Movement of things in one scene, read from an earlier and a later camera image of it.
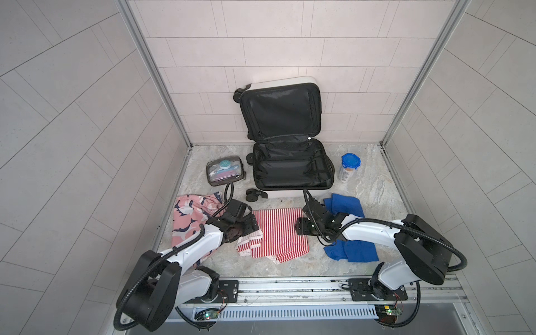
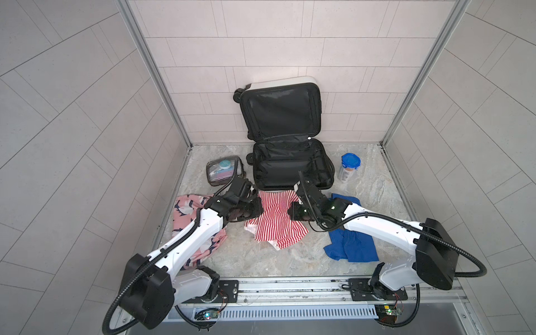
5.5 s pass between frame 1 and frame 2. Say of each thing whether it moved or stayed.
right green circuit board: stayed
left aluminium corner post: stayed
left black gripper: moved
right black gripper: moved
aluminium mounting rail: stayed
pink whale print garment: stayed
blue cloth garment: stayed
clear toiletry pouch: stayed
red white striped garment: moved
